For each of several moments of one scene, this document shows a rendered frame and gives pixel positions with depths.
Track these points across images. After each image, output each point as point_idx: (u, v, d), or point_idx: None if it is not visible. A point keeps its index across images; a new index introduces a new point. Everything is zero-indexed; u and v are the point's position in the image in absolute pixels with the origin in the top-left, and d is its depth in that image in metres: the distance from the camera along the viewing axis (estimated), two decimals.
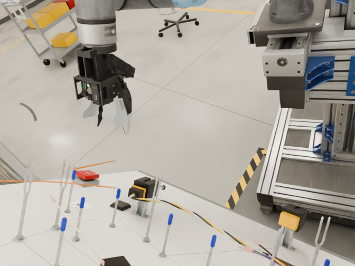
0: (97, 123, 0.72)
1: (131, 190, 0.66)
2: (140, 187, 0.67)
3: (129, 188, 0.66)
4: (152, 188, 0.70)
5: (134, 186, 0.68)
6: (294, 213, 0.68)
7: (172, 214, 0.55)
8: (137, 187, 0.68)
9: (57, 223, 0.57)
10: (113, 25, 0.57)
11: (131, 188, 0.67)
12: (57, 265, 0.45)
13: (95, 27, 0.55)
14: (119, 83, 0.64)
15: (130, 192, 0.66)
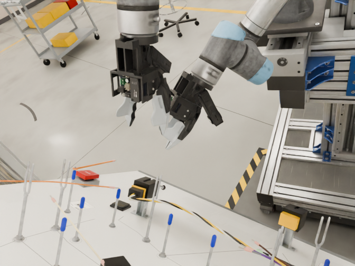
0: (130, 122, 0.66)
1: (131, 190, 0.66)
2: (140, 187, 0.67)
3: (129, 188, 0.66)
4: (152, 188, 0.70)
5: (134, 186, 0.68)
6: (294, 213, 0.68)
7: (172, 214, 0.55)
8: (137, 187, 0.68)
9: (57, 223, 0.57)
10: (157, 12, 0.51)
11: (131, 188, 0.67)
12: (57, 265, 0.45)
13: (139, 13, 0.49)
14: (159, 78, 0.58)
15: (130, 192, 0.66)
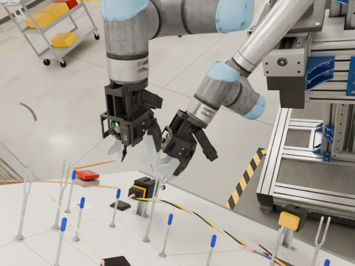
0: (122, 158, 0.66)
1: (131, 190, 0.66)
2: (140, 187, 0.67)
3: (129, 188, 0.66)
4: (152, 188, 0.70)
5: (134, 186, 0.68)
6: (294, 213, 0.68)
7: (172, 214, 0.55)
8: (137, 187, 0.68)
9: (57, 223, 0.57)
10: (147, 58, 0.51)
11: (131, 188, 0.67)
12: (57, 265, 0.45)
13: (128, 63, 0.49)
14: (149, 119, 0.58)
15: (130, 192, 0.66)
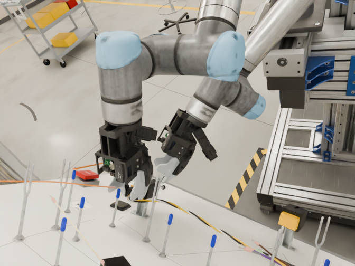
0: (125, 193, 0.66)
1: (129, 190, 0.66)
2: None
3: (128, 188, 0.66)
4: (152, 188, 0.70)
5: (133, 186, 0.68)
6: (294, 213, 0.68)
7: (172, 214, 0.55)
8: None
9: (57, 223, 0.57)
10: (140, 101, 0.52)
11: (130, 188, 0.67)
12: (57, 265, 0.45)
13: (122, 106, 0.50)
14: (143, 155, 0.59)
15: (129, 192, 0.66)
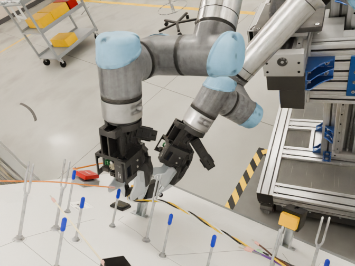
0: (125, 193, 0.66)
1: (129, 190, 0.66)
2: None
3: (128, 188, 0.66)
4: (152, 188, 0.70)
5: (133, 186, 0.68)
6: (294, 213, 0.68)
7: (172, 214, 0.55)
8: None
9: (57, 223, 0.57)
10: (140, 101, 0.52)
11: (130, 188, 0.67)
12: (57, 265, 0.45)
13: (122, 106, 0.50)
14: (143, 155, 0.59)
15: (129, 192, 0.66)
